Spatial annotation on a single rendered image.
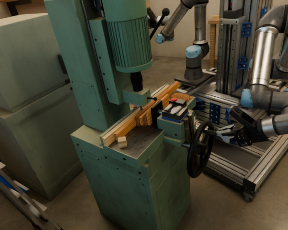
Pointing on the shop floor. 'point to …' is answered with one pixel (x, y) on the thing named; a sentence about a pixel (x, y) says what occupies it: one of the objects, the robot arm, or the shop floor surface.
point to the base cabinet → (140, 191)
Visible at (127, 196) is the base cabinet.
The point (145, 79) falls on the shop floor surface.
